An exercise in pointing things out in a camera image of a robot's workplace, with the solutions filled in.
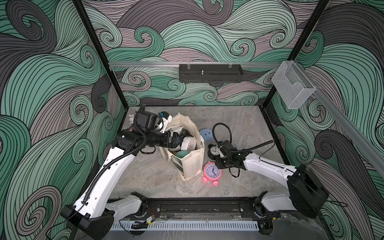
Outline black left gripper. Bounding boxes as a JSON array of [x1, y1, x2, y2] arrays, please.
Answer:
[[143, 130, 183, 149]]

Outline white rabbit figurine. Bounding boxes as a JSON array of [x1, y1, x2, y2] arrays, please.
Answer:
[[129, 114, 135, 125]]

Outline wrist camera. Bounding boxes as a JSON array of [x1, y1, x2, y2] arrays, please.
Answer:
[[133, 111, 173, 133], [218, 140, 237, 155]]

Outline black perforated wall tray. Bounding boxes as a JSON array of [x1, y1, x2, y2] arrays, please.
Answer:
[[179, 64, 244, 85]]

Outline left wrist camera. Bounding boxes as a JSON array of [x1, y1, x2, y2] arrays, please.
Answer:
[[133, 111, 173, 133]]

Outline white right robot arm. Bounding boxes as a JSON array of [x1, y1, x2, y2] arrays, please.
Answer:
[[205, 147, 330, 219]]

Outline black twin-bell alarm clock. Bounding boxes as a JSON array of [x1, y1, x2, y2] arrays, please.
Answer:
[[208, 144, 221, 161]]

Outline green round alarm clock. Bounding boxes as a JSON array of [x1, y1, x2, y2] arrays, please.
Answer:
[[175, 151, 191, 159]]

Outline floral canvas tote bag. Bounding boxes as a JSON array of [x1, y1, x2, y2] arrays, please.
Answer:
[[159, 114, 205, 182]]

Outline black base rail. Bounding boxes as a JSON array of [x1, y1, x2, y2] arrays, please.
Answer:
[[147, 197, 294, 219]]

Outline silver twin-bell alarm clock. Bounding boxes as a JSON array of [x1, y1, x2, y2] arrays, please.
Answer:
[[169, 144, 181, 152]]

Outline white square alarm clock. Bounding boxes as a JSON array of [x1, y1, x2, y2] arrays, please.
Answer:
[[181, 137, 197, 152]]

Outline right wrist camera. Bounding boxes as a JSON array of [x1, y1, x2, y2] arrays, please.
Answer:
[[218, 140, 237, 155]]

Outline clear acrylic wall holder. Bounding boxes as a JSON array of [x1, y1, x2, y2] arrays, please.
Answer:
[[272, 61, 316, 110]]

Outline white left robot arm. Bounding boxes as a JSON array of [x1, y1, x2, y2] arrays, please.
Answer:
[[61, 130, 183, 240]]

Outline pink twin-bell alarm clock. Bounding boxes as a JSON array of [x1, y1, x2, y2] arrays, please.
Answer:
[[202, 162, 222, 187]]

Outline white slotted cable duct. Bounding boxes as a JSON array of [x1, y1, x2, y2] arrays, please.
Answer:
[[110, 220, 260, 232]]

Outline light blue square clock back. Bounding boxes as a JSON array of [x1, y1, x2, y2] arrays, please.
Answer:
[[200, 128, 214, 142]]

